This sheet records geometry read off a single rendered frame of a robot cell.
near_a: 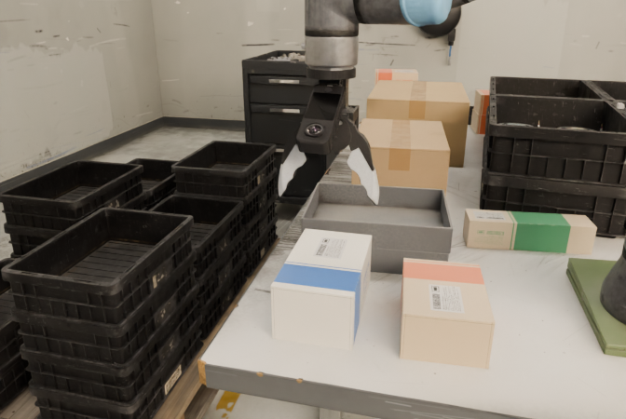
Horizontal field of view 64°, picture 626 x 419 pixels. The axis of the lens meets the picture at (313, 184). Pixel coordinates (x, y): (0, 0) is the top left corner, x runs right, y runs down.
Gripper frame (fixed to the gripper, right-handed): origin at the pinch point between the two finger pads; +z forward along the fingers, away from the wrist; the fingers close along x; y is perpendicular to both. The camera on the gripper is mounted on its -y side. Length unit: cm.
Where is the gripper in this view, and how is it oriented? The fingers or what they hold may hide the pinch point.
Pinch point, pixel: (326, 203)
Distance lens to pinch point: 76.2
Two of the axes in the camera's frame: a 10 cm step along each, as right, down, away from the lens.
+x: -9.7, -0.8, 2.1
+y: 2.3, -3.3, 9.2
